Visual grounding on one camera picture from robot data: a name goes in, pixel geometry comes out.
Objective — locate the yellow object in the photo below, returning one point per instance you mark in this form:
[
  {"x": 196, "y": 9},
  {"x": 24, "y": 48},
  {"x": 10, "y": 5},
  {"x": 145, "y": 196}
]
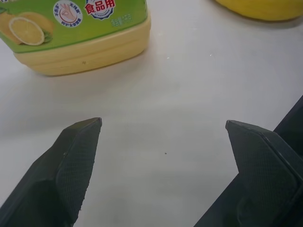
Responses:
[{"x": 262, "y": 8}]

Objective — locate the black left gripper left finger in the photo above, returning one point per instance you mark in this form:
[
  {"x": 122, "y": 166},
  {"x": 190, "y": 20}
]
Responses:
[{"x": 61, "y": 175}]

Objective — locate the yellow dish soap bottle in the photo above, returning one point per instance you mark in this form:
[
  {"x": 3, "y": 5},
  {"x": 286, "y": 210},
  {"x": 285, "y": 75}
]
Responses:
[{"x": 78, "y": 35}]

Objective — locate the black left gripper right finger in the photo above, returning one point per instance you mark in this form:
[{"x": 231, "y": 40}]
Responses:
[{"x": 262, "y": 175}]

